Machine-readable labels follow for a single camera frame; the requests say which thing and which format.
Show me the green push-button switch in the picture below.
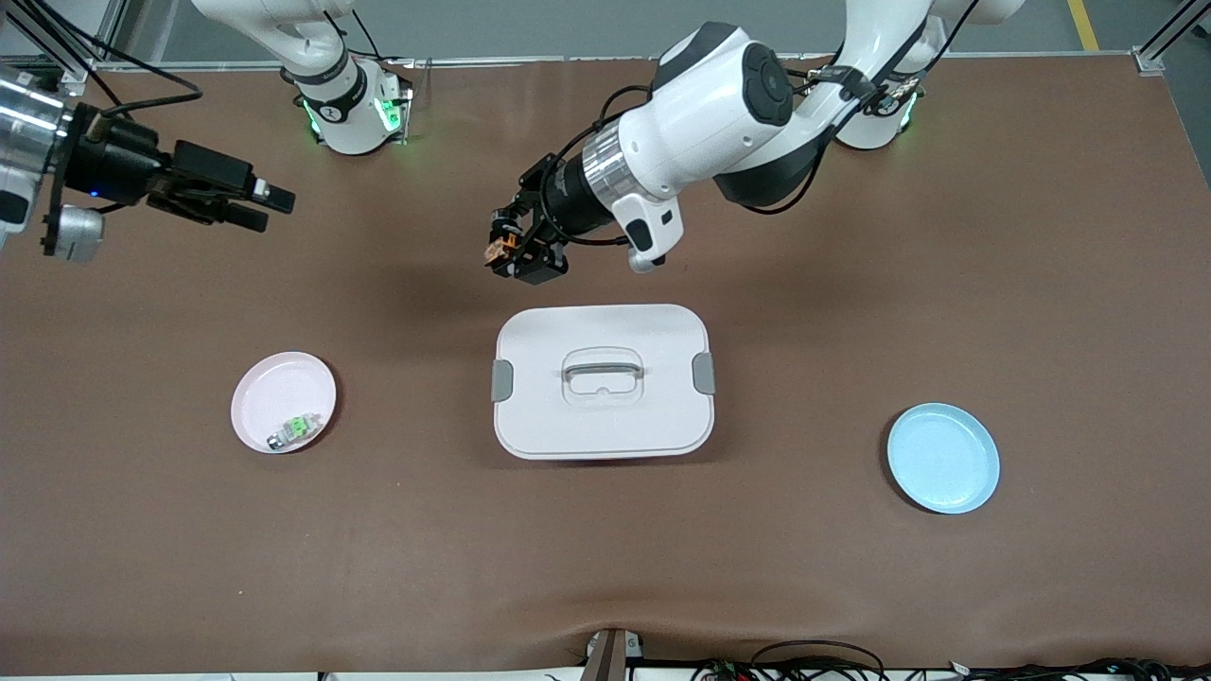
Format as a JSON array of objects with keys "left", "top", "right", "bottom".
[{"left": 266, "top": 414, "right": 323, "bottom": 451}]

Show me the brown table mat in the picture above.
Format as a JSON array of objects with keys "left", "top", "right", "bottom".
[{"left": 0, "top": 55, "right": 1211, "bottom": 677}]

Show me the pink round plate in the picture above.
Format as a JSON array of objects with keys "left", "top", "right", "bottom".
[{"left": 230, "top": 351, "right": 339, "bottom": 456}]

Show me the brown camera mount post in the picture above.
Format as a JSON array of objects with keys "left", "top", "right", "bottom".
[{"left": 582, "top": 627, "right": 646, "bottom": 681}]

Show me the black cable bundle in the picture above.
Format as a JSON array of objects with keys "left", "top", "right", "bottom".
[{"left": 691, "top": 657, "right": 1211, "bottom": 681}]

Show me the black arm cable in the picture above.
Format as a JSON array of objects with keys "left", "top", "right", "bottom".
[
  {"left": 516, "top": 0, "right": 985, "bottom": 249},
  {"left": 0, "top": 0, "right": 205, "bottom": 120}
]

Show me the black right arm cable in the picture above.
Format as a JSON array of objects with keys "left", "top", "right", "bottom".
[{"left": 0, "top": 0, "right": 205, "bottom": 120}]

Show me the aluminium frame post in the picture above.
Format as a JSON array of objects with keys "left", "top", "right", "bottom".
[
  {"left": 1133, "top": 0, "right": 1211, "bottom": 77},
  {"left": 0, "top": 0, "right": 129, "bottom": 86}
]

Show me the looped black cable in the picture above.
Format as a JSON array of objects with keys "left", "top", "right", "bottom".
[{"left": 752, "top": 640, "right": 887, "bottom": 681}]

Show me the white lidded box with handle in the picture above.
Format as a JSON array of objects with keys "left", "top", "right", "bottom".
[{"left": 490, "top": 303, "right": 717, "bottom": 462}]

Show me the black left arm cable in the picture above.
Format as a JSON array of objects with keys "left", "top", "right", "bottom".
[{"left": 516, "top": 0, "right": 985, "bottom": 249}]

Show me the light blue round plate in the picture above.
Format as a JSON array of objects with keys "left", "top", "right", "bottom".
[{"left": 886, "top": 402, "right": 1002, "bottom": 516}]

